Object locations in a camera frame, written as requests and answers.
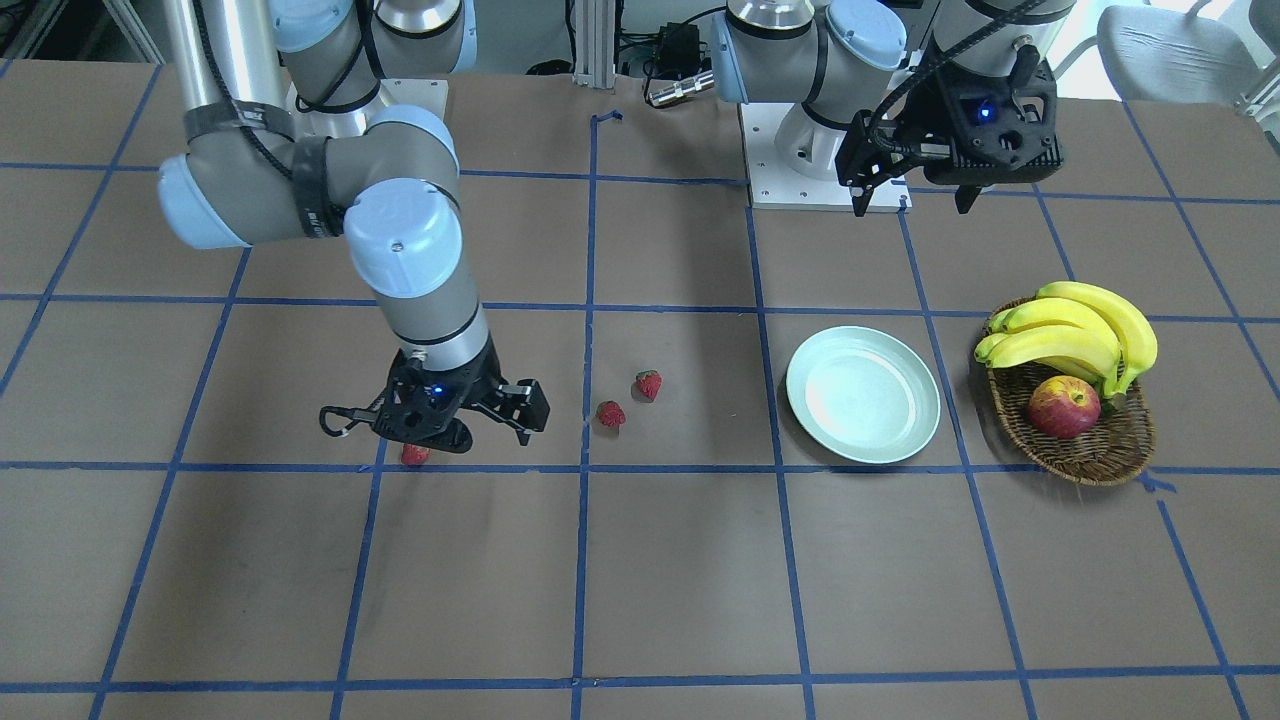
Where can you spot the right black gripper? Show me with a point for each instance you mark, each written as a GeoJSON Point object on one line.
{"type": "Point", "coordinates": [484, 377]}

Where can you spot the brown wicker basket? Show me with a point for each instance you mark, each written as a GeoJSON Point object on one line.
{"type": "Point", "coordinates": [1116, 449]}

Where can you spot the yellow banana bunch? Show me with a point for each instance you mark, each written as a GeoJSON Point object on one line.
{"type": "Point", "coordinates": [1077, 328]}

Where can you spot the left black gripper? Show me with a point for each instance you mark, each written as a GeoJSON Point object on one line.
{"type": "Point", "coordinates": [922, 108]}

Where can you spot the black power adapter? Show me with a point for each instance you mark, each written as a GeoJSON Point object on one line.
{"type": "Point", "coordinates": [678, 50]}

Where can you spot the light green plate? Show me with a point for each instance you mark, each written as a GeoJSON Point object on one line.
{"type": "Point", "coordinates": [863, 394]}

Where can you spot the grey office chair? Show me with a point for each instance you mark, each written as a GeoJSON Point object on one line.
{"type": "Point", "coordinates": [1158, 55]}

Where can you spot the red yellow apple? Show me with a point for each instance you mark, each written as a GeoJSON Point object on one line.
{"type": "Point", "coordinates": [1063, 407]}

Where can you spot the red strawberry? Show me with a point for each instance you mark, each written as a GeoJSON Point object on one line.
{"type": "Point", "coordinates": [413, 456]}
{"type": "Point", "coordinates": [648, 384]}
{"type": "Point", "coordinates": [610, 415]}

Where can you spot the aluminium frame post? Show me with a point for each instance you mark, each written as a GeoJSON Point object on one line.
{"type": "Point", "coordinates": [594, 44]}

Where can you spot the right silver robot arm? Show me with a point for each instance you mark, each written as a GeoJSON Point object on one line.
{"type": "Point", "coordinates": [291, 133]}

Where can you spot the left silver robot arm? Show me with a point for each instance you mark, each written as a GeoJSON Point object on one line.
{"type": "Point", "coordinates": [839, 100]}

